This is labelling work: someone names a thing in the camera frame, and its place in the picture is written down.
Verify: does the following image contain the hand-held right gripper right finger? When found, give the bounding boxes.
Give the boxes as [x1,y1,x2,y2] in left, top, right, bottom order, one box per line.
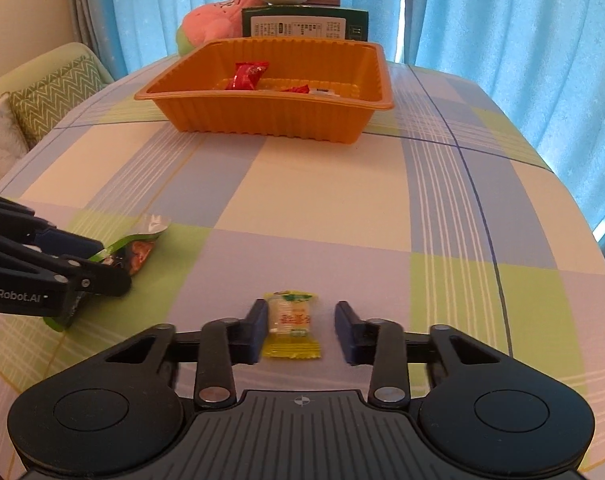
[333,301,503,409]

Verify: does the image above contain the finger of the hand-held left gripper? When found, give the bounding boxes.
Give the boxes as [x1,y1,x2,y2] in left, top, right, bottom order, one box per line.
[0,190,106,261]
[0,242,132,297]

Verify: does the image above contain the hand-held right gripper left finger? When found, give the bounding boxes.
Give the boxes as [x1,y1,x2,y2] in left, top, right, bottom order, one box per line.
[105,299,269,409]

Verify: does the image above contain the yellow candy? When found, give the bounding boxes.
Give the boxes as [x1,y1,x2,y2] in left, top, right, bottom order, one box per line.
[261,290,322,361]

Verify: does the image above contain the green snack packet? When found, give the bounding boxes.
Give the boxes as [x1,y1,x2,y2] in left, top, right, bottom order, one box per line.
[41,212,172,333]

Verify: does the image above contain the orange plastic tray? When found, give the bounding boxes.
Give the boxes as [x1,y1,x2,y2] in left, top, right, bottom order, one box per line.
[134,38,395,146]

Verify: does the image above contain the large red snack packet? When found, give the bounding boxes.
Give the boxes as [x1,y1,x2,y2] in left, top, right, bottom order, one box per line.
[226,61,270,92]

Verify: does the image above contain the white pillow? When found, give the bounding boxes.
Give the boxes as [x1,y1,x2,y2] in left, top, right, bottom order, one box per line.
[0,94,30,191]

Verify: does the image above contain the checkered tablecloth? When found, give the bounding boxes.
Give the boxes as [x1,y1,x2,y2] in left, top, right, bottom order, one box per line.
[0,55,605,411]

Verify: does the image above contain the green zigzag pillow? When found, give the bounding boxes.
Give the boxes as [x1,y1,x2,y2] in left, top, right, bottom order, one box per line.
[7,55,108,153]

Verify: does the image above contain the light green sofa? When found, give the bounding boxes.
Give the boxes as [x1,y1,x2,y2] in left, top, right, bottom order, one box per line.
[0,42,116,191]

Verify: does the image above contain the grey curtain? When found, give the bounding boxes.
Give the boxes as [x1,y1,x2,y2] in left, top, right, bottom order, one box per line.
[67,0,116,81]

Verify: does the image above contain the blue curtain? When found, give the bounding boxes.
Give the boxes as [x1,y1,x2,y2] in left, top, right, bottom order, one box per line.
[412,0,605,306]
[107,0,405,81]

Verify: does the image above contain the pink plush toy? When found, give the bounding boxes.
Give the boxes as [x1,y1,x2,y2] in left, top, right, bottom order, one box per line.
[176,0,270,58]

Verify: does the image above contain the green box with white label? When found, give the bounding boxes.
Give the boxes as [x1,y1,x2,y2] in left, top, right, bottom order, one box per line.
[241,6,369,42]

